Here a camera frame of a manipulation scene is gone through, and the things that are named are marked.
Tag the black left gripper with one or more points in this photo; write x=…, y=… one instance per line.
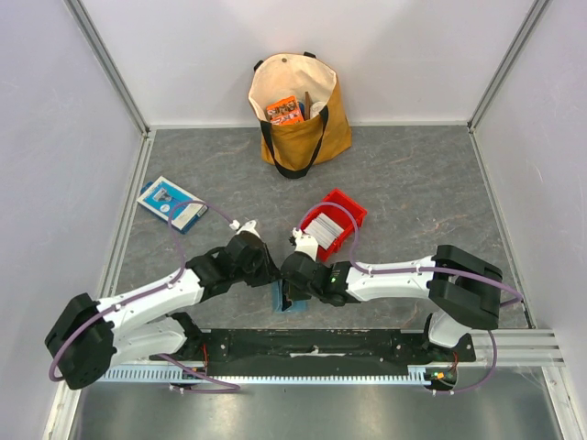
x=269, y=272

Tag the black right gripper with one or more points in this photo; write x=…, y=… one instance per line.
x=291, y=279

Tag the blue leather card holder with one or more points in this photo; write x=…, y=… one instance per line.
x=281, y=300

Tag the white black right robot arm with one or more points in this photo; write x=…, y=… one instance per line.
x=465, y=289

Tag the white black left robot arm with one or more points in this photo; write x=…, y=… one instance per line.
x=91, y=336

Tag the stack of white cards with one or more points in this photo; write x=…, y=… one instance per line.
x=325, y=230

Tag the blue white razor box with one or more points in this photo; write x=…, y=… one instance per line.
x=170, y=202

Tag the red plastic bin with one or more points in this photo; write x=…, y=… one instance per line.
x=344, y=211

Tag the brown tote bag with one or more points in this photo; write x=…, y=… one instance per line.
x=298, y=102

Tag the orange snack packet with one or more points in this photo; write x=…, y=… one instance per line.
x=285, y=112

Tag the brown item in bag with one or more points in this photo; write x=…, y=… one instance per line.
x=309, y=111

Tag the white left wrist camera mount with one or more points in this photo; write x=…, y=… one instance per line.
x=248, y=227

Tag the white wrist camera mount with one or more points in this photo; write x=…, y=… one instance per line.
x=304, y=243
x=248, y=227

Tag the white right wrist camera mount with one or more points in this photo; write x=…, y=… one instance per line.
x=304, y=243

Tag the aluminium frame rail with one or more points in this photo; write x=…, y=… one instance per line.
x=517, y=348

